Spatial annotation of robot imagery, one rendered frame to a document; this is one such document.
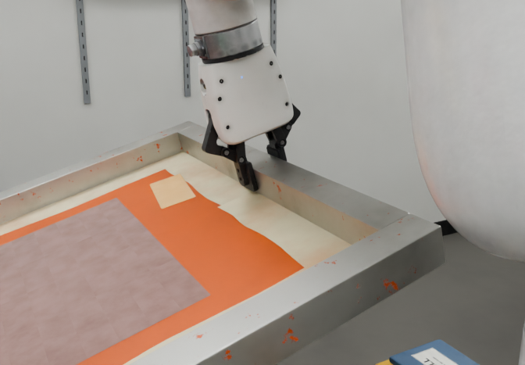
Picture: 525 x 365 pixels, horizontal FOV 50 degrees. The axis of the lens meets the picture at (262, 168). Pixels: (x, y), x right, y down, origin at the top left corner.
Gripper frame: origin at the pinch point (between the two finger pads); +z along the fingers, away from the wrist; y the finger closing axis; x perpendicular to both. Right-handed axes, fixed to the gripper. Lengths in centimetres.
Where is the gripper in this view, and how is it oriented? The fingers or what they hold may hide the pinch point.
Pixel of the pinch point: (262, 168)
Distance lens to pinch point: 72.8
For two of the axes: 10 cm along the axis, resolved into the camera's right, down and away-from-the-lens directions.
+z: 2.3, 9.0, 3.7
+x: -4.8, -2.2, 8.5
